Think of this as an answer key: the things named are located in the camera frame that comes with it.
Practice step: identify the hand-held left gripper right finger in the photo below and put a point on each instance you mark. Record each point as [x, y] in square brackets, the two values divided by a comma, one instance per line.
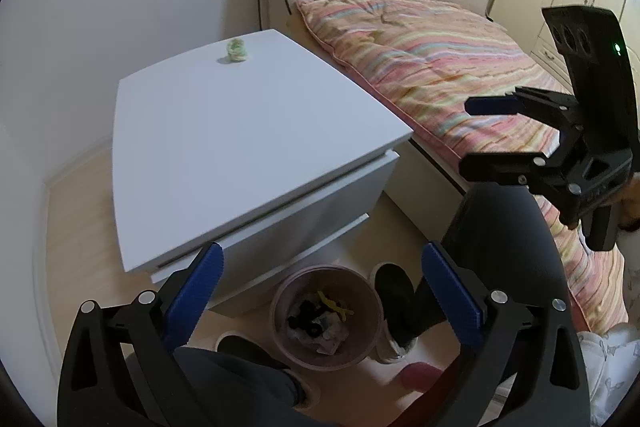
[450, 302]

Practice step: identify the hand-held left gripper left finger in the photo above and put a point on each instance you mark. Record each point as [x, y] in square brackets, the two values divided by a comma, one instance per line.
[197, 297]

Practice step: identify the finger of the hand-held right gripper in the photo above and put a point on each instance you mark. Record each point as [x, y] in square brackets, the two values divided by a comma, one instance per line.
[500, 167]
[495, 105]

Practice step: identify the pink trash bin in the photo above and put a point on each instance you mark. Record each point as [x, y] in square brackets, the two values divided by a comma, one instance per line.
[362, 307]

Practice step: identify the black sock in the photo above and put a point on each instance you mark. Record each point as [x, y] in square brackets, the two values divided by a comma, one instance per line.
[300, 321]

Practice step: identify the person's right hand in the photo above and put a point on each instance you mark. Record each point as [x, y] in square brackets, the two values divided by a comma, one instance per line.
[632, 204]

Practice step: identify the person's right leg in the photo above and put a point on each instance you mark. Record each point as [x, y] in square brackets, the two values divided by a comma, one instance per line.
[500, 237]

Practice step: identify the person's leg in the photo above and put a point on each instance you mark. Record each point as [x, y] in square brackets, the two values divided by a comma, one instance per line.
[235, 387]
[500, 237]

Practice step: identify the striped pastel blanket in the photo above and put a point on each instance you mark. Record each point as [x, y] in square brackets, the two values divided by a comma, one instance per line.
[440, 57]

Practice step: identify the red pink stool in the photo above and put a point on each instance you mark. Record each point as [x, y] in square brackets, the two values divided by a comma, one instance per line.
[420, 377]

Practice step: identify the person's left leg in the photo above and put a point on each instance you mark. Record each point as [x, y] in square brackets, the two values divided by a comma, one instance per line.
[235, 387]

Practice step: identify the white nightstand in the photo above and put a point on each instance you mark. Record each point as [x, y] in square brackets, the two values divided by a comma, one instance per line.
[225, 132]

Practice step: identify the white printed cloth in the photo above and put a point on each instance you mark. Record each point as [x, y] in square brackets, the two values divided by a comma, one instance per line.
[610, 367]

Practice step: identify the white bed frame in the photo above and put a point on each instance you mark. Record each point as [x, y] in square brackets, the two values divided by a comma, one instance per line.
[425, 172]

